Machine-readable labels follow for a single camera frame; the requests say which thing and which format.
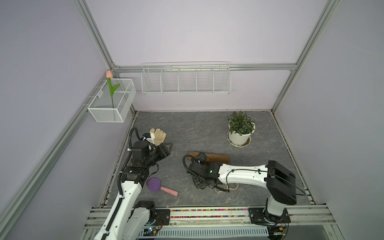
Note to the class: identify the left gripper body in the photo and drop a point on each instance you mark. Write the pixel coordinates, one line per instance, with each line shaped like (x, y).
(155, 156)

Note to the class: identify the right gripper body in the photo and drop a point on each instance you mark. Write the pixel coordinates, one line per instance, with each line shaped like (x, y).
(198, 183)

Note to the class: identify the chunky black watch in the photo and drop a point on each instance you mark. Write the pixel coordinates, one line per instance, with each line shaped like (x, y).
(201, 158)

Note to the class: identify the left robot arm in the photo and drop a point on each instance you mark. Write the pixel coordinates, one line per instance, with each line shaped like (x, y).
(128, 216)

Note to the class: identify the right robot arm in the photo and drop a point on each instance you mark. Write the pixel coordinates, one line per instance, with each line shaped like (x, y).
(278, 180)

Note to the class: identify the wooden watch stand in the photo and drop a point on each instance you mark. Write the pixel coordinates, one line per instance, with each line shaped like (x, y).
(215, 158)

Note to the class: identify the beige work glove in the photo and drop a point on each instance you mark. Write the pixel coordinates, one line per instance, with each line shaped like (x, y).
(157, 136)

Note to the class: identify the purple pink brush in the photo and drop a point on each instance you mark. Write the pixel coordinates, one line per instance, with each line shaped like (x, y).
(154, 184)

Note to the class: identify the white mesh box basket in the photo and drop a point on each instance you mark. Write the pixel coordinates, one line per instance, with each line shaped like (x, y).
(101, 108)

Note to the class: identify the potted green plant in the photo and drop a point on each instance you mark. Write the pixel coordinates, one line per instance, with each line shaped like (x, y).
(241, 127)

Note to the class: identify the artificial pink tulip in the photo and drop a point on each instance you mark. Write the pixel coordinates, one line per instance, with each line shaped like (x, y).
(112, 88)

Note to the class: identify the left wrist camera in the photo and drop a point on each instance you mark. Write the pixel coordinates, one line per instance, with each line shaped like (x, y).
(150, 137)

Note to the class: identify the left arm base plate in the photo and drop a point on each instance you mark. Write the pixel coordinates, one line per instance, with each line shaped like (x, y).
(159, 217)

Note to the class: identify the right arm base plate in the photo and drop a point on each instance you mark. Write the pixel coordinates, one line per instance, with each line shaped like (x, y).
(260, 216)

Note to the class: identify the white wire shelf basket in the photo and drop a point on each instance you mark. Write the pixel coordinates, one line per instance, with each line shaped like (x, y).
(186, 78)

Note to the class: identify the white vented cable duct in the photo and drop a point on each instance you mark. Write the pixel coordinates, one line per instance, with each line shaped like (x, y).
(204, 233)

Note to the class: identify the aluminium frame profiles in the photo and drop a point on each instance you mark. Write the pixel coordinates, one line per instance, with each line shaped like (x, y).
(19, 204)

